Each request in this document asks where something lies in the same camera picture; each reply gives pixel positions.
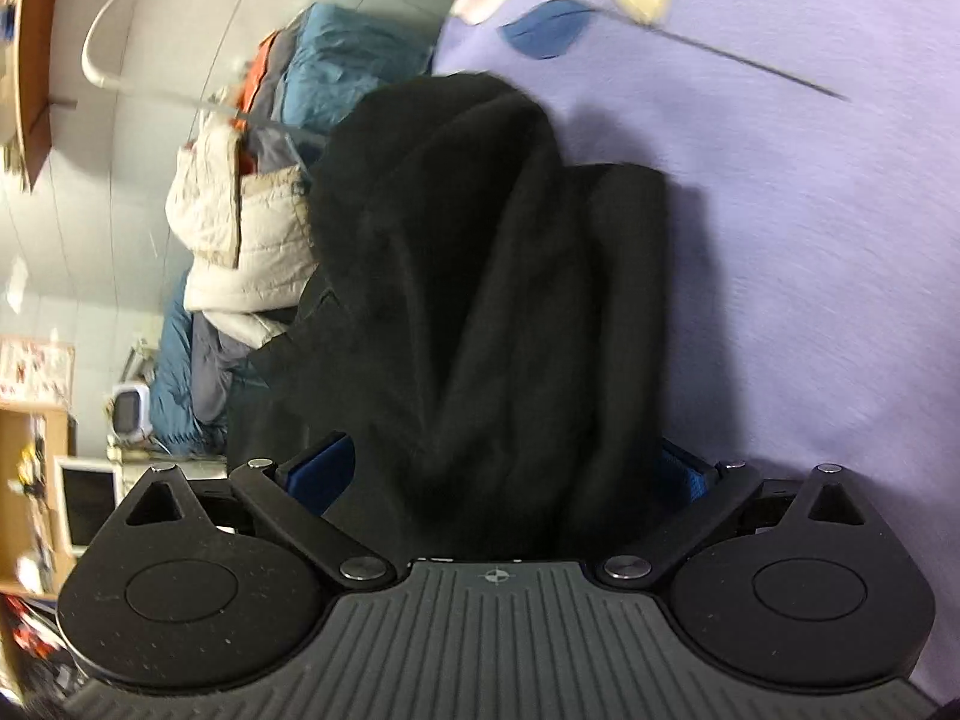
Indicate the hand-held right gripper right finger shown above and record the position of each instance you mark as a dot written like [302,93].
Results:
[684,474]

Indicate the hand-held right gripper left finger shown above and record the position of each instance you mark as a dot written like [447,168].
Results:
[319,476]

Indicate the black garment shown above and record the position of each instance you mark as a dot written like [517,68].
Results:
[487,277]

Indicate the grey cloth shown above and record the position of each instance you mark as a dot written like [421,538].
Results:
[214,367]

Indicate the small white appliance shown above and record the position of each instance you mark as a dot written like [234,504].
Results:
[131,414]

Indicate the white monitor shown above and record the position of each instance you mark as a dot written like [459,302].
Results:
[86,502]

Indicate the purple floral bed sheet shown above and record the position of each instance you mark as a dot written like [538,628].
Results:
[787,240]

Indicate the beige puffer jacket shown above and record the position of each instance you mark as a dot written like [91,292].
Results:
[217,240]

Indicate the pile of jackets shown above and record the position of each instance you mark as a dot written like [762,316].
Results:
[337,67]

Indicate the orange cloth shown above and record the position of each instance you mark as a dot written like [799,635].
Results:
[255,71]

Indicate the white gooseneck lamp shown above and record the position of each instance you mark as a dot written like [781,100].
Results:
[101,15]

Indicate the wall poster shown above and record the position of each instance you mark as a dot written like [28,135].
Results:
[34,371]

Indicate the wooden wall shelf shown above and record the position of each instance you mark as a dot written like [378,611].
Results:
[37,52]

